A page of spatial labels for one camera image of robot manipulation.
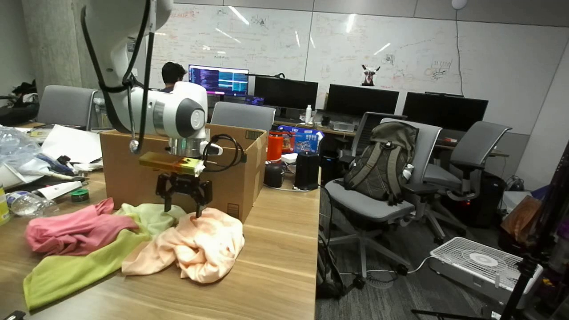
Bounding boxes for black cylinder cup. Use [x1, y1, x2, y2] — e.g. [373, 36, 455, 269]
[293, 152, 322, 193]

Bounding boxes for yellow green cloth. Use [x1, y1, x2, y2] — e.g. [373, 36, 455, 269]
[21, 202, 180, 314]

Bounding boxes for white wall whiteboard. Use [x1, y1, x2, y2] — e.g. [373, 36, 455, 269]
[142, 0, 462, 100]

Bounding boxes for black camera cable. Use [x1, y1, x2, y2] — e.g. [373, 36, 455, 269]
[78, 0, 247, 175]

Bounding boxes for peach shirt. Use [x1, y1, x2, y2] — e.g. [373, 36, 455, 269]
[121, 207, 247, 285]

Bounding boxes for brown bag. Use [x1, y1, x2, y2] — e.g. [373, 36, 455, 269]
[500, 195, 544, 246]

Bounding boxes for orange red container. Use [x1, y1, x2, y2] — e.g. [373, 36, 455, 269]
[265, 131, 286, 164]

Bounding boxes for clear plastic water bottle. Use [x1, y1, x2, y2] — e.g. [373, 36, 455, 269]
[5, 189, 59, 219]

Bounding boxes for small llama figurine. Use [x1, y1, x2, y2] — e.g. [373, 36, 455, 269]
[361, 63, 382, 90]

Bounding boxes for flat paper sheets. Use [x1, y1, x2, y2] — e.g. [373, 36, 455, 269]
[39, 123, 103, 175]

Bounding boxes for olive grey backpack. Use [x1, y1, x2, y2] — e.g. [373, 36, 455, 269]
[341, 122, 420, 207]

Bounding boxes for laptop with purple screen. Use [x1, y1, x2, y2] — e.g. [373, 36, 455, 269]
[228, 95, 265, 107]

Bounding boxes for black desktop tower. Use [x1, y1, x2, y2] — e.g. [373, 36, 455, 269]
[468, 171, 505, 230]

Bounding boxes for yellow green wrist camera bar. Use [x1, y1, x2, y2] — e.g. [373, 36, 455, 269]
[139, 152, 208, 179]

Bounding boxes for grey padded chair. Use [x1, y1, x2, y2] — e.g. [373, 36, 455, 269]
[36, 84, 98, 132]
[210, 100, 277, 134]

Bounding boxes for white plastic case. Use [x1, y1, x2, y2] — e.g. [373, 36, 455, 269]
[429, 235, 544, 299]

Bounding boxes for grey mesh office chair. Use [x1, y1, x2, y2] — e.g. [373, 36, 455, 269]
[414, 122, 512, 246]

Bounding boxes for blue printed box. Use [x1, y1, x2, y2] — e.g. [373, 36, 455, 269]
[283, 125, 325, 157]

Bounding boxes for lit blue purple monitor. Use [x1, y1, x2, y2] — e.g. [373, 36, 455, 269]
[187, 65, 251, 100]

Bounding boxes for black bag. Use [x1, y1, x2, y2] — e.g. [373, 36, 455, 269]
[0, 79, 41, 129]

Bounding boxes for person in dark shirt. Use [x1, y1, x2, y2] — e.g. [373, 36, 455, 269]
[158, 61, 192, 97]

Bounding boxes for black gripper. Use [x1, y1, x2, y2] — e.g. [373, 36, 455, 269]
[155, 173, 213, 223]

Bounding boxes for crumpled whitish plastic bag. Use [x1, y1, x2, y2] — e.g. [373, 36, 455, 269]
[0, 125, 59, 193]

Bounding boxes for brown cardboard box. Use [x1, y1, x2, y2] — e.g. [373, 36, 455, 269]
[98, 122, 270, 223]

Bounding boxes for light grey office chair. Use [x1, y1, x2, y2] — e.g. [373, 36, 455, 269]
[322, 116, 445, 282]

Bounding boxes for pink cloth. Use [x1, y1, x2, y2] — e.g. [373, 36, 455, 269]
[23, 198, 139, 259]

